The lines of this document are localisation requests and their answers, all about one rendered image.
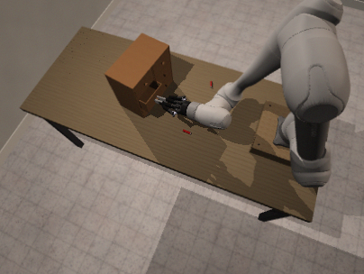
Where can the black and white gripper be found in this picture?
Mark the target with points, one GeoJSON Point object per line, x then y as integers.
{"type": "Point", "coordinates": [177, 103]}

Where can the small brown chest of drawers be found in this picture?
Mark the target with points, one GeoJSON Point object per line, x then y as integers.
{"type": "Point", "coordinates": [125, 74]}

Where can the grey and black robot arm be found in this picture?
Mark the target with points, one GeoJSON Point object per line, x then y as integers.
{"type": "Point", "coordinates": [315, 82]}

